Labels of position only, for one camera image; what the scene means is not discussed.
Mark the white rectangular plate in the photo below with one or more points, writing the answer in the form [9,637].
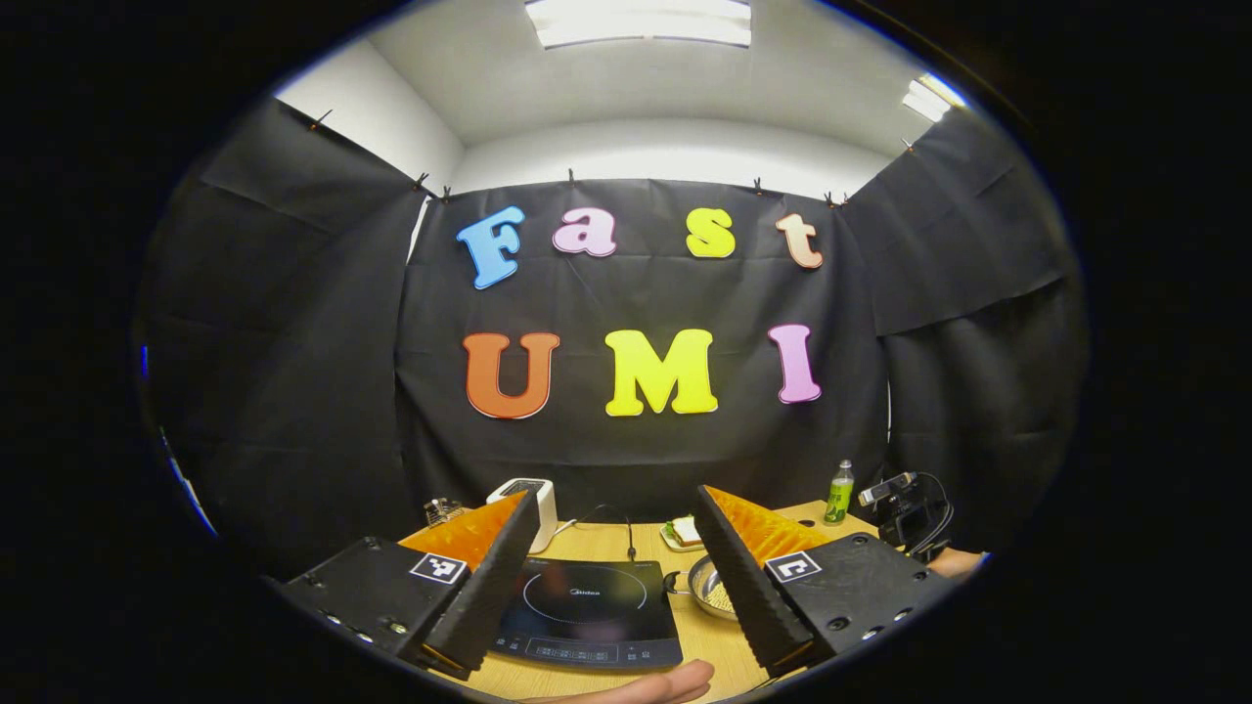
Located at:
[669,543]

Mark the small ceiling light panel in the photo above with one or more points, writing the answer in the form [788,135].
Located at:
[929,98]

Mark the black backdrop cloth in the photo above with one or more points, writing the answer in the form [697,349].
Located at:
[636,293]

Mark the black induction cooktop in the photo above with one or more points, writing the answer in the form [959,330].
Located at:
[587,606]

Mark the green drink bottle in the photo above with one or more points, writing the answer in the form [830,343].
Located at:
[838,497]

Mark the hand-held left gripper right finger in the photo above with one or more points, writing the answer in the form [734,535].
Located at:
[748,592]

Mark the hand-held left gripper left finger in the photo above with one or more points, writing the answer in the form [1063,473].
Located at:
[484,596]

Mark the large ceiling light panel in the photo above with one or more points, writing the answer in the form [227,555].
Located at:
[641,22]

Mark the white toaster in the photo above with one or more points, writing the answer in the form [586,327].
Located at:
[540,494]

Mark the pile of yellow soybeans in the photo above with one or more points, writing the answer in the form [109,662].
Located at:
[718,591]

